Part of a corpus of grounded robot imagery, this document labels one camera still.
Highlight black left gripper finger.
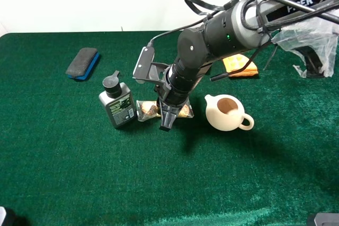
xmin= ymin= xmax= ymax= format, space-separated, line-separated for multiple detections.
xmin=159 ymin=103 xmax=178 ymax=132

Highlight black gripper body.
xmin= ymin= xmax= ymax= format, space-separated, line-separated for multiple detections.
xmin=155 ymin=85 xmax=190 ymax=108

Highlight clear snack packet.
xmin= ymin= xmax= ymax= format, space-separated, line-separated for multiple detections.
xmin=136 ymin=100 xmax=194 ymax=122

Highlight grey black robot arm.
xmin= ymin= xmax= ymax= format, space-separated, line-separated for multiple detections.
xmin=157 ymin=0 xmax=338 ymax=131

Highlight dark grey pump bottle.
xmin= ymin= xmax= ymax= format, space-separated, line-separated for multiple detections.
xmin=99 ymin=70 xmax=137 ymax=129

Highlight cream ceramic teapot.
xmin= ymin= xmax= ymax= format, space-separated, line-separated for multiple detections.
xmin=204 ymin=94 xmax=255 ymax=131

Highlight orange waffle toy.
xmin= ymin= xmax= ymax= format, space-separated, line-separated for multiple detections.
xmin=222 ymin=54 xmax=258 ymax=77

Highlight grey blue board eraser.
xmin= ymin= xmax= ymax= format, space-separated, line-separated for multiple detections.
xmin=65 ymin=47 xmax=100 ymax=80

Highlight green felt table mat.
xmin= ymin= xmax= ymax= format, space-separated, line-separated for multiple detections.
xmin=1 ymin=32 xmax=338 ymax=225

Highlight clear plastic wrap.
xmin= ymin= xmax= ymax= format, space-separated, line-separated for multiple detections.
xmin=272 ymin=17 xmax=338 ymax=78

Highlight grey base lower right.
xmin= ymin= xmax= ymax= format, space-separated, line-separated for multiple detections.
xmin=306 ymin=213 xmax=339 ymax=226

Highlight black base lower left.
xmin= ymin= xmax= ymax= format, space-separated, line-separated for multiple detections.
xmin=1 ymin=206 xmax=27 ymax=226

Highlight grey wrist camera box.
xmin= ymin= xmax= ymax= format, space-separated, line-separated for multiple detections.
xmin=132 ymin=46 xmax=169 ymax=86

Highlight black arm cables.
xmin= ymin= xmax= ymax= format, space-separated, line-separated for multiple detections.
xmin=147 ymin=0 xmax=339 ymax=82

